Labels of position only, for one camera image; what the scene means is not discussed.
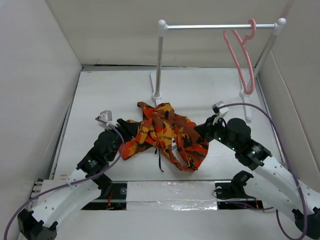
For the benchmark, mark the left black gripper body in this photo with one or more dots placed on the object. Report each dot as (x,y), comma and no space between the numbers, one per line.
(119,140)

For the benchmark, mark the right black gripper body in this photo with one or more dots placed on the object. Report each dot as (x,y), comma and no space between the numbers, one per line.
(222,137)

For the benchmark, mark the orange camouflage trousers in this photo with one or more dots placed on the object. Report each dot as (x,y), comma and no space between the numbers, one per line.
(173,135)

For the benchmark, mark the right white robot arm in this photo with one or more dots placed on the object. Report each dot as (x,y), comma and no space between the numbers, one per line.
(269,181)

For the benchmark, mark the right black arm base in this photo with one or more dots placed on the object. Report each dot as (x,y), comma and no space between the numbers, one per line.
(231,195)

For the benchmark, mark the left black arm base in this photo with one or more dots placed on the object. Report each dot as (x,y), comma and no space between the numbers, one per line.
(113,198)

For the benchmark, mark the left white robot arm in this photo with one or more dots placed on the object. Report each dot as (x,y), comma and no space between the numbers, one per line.
(86,183)

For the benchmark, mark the white clothes rack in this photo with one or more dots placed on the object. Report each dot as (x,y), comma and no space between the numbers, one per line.
(243,33)

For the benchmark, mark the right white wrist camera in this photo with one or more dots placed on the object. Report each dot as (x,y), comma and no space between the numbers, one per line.
(220,109)

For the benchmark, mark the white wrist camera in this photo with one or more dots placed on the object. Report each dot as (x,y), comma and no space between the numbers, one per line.
(220,109)
(105,119)

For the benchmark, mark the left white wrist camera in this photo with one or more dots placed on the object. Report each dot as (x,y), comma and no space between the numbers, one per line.
(105,119)

